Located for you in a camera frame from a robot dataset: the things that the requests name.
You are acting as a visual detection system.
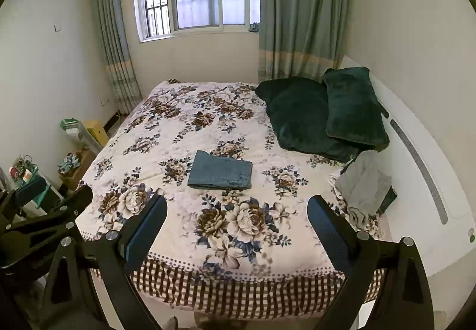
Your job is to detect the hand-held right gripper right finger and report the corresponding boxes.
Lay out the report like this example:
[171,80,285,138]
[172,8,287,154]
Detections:
[307,195,436,330]

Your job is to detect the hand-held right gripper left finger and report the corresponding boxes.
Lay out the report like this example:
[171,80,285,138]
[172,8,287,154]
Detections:
[39,194,168,330]

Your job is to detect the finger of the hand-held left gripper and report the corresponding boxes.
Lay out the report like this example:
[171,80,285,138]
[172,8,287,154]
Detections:
[0,185,93,273]
[0,178,64,227]

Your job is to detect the blue denim pants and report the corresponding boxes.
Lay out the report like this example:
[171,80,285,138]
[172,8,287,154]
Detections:
[187,150,253,192]

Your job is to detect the cluttered teal shelf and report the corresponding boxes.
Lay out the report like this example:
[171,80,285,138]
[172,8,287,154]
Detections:
[9,155,65,211]

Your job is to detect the teal floral bundle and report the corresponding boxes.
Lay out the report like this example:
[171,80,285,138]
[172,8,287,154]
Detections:
[57,152,83,174]

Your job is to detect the grey cloth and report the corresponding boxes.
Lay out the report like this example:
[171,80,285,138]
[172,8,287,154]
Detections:
[335,150,393,217]

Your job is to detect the black flat object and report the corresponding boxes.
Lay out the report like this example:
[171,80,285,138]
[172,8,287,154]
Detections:
[377,185,398,214]

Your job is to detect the yellow box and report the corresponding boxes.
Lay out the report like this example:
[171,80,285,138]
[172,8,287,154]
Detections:
[82,119,109,148]

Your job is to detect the floral bed blanket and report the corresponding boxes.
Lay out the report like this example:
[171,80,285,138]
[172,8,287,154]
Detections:
[76,79,391,319]

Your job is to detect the dark green pillow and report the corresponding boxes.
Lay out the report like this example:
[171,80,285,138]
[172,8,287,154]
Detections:
[255,76,359,163]
[322,67,390,148]

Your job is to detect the white bed headboard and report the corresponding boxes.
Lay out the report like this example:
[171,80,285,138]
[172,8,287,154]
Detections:
[338,55,476,279]

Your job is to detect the narrow green striped curtain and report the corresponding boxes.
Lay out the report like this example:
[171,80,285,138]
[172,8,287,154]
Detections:
[90,0,144,115]

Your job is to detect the wide green striped curtain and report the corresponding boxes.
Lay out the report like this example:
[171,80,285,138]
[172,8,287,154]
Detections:
[258,0,350,83]

